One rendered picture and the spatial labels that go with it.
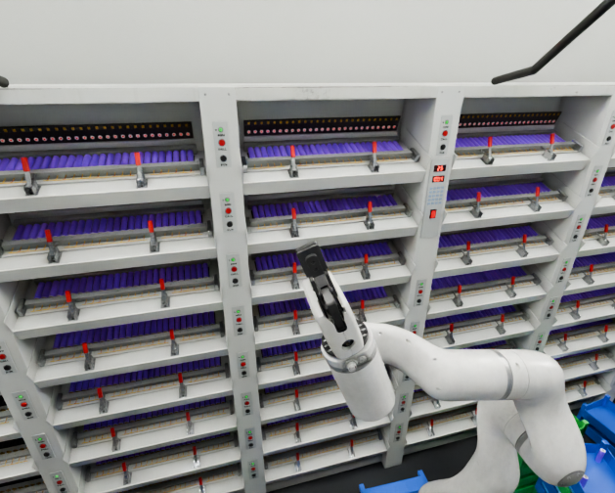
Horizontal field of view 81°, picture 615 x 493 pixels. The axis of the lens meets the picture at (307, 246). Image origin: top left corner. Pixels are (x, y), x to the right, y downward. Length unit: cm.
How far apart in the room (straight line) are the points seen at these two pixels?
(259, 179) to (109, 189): 41
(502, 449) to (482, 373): 33
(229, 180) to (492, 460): 95
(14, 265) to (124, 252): 28
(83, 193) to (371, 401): 89
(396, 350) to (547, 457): 34
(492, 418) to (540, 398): 18
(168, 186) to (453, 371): 84
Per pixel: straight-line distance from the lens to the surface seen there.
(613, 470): 205
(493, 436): 101
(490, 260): 164
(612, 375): 281
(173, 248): 117
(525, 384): 79
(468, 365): 71
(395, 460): 218
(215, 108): 105
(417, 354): 71
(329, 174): 116
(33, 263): 127
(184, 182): 111
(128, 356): 143
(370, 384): 61
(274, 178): 111
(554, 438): 89
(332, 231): 123
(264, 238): 118
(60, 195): 116
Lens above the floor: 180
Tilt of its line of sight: 25 degrees down
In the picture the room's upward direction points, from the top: straight up
